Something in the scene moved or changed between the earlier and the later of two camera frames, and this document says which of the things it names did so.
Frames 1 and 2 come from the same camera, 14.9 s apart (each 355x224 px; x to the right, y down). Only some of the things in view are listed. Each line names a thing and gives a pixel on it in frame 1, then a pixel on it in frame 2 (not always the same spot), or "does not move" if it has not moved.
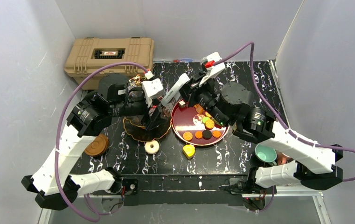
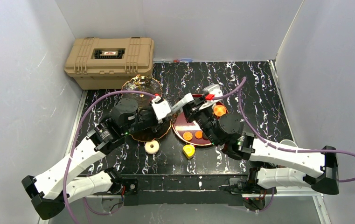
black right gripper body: (187, 91) → (190, 112)
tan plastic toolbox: (87, 55) does not move
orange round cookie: (198, 134) does not move
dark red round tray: (184, 127) does not move
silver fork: (184, 79) → (195, 108)
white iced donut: (151, 150) does not move
